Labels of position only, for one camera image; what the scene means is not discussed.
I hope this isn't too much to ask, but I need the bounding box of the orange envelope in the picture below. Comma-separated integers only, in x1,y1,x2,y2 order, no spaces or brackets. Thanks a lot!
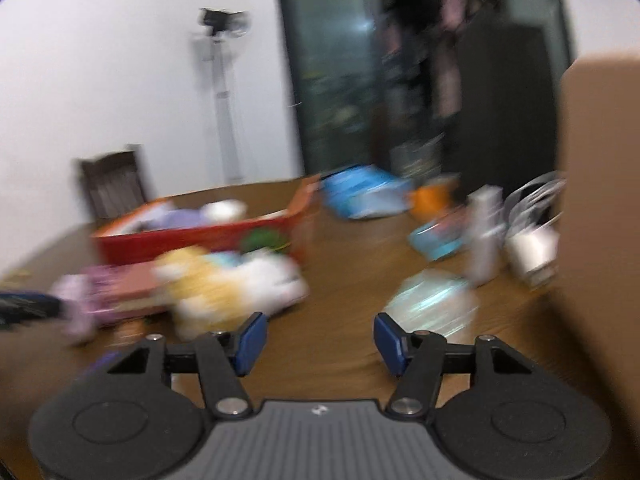
410,181,462,224

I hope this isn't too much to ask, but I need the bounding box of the red cardboard box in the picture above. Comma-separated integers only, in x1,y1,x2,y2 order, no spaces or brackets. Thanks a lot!
90,175,322,267

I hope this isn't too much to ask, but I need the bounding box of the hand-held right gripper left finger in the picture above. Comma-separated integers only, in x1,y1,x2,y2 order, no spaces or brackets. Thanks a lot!
106,311,269,421

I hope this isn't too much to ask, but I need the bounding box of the dark cabinet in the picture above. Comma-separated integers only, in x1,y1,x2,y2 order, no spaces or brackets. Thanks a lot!
449,24,562,197

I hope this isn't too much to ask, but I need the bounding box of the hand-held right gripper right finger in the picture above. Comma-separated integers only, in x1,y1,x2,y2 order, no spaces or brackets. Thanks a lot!
373,312,534,419

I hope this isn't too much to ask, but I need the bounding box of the glass sliding door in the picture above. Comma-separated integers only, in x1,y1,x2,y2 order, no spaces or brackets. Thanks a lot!
274,0,577,197

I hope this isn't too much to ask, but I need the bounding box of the studio light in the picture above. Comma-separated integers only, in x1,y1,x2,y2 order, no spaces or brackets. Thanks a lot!
196,7,252,39

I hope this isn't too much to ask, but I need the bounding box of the brown sponge block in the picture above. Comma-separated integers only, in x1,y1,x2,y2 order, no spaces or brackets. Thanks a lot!
102,261,167,312

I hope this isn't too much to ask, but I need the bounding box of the teal snack packet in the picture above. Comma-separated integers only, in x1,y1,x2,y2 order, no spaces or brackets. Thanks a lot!
407,209,474,262

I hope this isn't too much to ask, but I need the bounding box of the brown cardboard box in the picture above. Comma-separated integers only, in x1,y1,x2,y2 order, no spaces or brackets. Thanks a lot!
544,54,640,480

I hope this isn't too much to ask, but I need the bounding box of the clear glass cup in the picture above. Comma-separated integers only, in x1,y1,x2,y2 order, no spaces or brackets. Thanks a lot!
502,171,567,287

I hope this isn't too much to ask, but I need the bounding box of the pink satin scrunchie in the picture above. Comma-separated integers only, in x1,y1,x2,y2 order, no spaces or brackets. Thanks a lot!
51,267,103,345

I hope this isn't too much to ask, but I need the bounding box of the blue tissue pack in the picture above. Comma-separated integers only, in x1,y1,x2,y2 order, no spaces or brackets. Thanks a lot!
320,164,414,221

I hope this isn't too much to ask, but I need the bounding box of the clear plastic wrapper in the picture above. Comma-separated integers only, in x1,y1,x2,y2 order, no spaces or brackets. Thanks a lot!
381,269,482,342

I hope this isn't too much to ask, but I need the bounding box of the white soft ball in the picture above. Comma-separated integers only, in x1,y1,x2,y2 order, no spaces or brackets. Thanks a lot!
200,199,249,224

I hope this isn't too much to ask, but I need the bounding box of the lavender knitted cloth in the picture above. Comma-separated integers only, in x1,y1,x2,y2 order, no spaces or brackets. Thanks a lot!
142,209,207,234

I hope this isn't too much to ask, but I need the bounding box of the white bottle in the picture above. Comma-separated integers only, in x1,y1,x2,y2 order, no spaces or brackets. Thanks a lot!
464,184,507,287

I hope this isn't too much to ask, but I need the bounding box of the hanging pink garment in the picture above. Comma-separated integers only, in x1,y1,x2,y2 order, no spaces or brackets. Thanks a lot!
434,0,482,122

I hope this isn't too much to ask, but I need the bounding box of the dark wooden chair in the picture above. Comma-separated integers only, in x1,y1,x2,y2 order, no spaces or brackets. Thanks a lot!
75,145,152,229

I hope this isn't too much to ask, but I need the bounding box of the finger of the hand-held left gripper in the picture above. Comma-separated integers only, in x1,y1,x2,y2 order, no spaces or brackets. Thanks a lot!
0,289,64,332

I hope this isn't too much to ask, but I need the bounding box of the black light stand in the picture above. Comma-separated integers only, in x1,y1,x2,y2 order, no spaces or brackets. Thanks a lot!
201,35,247,187

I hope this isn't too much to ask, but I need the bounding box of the white and yellow alpaca plush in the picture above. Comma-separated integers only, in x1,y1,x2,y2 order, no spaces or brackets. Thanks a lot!
152,247,310,337

